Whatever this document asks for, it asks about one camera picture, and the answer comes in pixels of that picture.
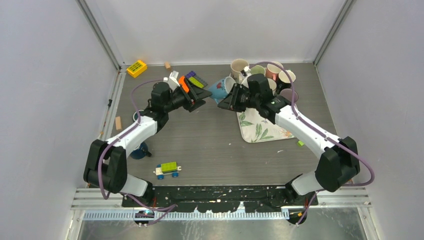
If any yellow toy brick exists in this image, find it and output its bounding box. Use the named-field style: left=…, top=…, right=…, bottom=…
left=126, top=60, right=148, bottom=78

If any toy brick car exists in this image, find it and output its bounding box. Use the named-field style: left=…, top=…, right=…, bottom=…
left=153, top=161, right=182, bottom=180

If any mauve mug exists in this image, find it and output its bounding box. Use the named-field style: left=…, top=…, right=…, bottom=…
left=280, top=88, right=299, bottom=103

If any light green mug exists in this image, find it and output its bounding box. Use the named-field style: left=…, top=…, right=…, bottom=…
left=250, top=65, right=266, bottom=76

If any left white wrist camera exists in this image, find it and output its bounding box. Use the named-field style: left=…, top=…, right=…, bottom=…
left=163, top=70, right=180, bottom=91

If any long wooden block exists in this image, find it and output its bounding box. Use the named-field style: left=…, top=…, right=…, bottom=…
left=115, top=116, right=122, bottom=131

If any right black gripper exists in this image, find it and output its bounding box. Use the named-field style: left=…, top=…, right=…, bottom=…
left=218, top=83, right=260, bottom=113

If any orange and purple brick pile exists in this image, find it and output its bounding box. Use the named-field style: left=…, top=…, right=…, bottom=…
left=185, top=71, right=208, bottom=89

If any light blue mug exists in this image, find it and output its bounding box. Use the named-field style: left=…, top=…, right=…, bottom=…
left=207, top=76, right=236, bottom=104

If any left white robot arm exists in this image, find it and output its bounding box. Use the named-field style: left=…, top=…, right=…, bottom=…
left=83, top=79, right=212, bottom=207

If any dark teal mug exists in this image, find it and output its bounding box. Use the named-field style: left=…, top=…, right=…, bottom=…
left=132, top=109, right=144, bottom=122

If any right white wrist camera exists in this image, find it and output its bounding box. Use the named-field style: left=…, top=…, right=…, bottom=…
left=239, top=66, right=252, bottom=88

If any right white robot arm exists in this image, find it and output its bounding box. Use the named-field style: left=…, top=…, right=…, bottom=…
left=218, top=74, right=360, bottom=205

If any black faceted mug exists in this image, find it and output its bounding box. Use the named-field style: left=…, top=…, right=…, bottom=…
left=276, top=70, right=296, bottom=94

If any white mug black handle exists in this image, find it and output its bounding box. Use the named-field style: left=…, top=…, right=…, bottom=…
left=267, top=78, right=277, bottom=95

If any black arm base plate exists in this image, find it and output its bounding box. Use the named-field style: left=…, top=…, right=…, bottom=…
left=122, top=184, right=318, bottom=213

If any pink mug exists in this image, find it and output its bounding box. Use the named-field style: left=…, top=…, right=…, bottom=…
left=265, top=61, right=284, bottom=81

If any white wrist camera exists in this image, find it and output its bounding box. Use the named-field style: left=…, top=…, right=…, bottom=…
left=239, top=66, right=252, bottom=88
left=163, top=70, right=180, bottom=91

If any beige floral mug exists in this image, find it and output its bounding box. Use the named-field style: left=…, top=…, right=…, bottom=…
left=230, top=58, right=250, bottom=83

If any dark blue mug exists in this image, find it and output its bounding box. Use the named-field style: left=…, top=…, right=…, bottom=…
left=130, top=141, right=152, bottom=160

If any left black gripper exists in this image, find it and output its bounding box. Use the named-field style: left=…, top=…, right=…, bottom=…
left=164, top=78, right=212, bottom=113

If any floral leaf tray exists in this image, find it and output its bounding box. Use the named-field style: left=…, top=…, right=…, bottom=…
left=236, top=108, right=295, bottom=143

